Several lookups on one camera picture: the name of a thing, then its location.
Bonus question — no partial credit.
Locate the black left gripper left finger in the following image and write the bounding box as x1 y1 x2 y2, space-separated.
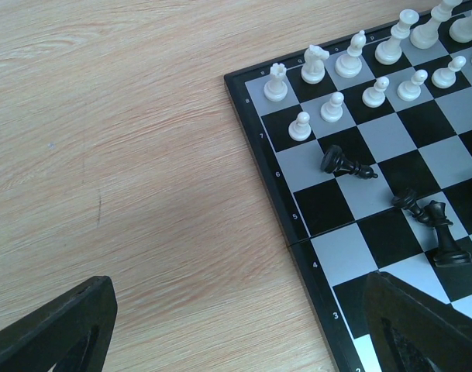
0 276 117 371

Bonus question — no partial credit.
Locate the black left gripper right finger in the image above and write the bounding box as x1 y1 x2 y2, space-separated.
363 271 472 371

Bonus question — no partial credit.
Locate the black chess piece lying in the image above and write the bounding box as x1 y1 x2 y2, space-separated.
320 145 378 179

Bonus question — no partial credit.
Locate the black white chess board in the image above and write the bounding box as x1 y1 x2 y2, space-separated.
225 22 472 371

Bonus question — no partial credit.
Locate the black king standing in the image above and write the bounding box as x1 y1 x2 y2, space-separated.
425 200 472 267

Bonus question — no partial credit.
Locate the black queen lying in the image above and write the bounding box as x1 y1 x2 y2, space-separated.
391 188 430 226

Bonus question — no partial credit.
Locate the white pawn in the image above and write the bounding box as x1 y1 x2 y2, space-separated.
320 91 344 122
397 69 429 102
362 77 390 108
288 112 312 142
431 56 467 89

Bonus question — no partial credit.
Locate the white bishop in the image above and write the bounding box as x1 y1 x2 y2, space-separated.
335 30 367 78

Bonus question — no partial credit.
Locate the white rook far left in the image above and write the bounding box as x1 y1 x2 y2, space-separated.
264 63 288 102

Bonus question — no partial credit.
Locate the white knight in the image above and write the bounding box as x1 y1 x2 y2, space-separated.
301 44 329 84

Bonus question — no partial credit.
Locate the white queen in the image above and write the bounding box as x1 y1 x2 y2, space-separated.
374 9 419 65

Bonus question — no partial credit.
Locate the white king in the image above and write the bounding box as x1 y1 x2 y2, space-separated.
410 0 462 50

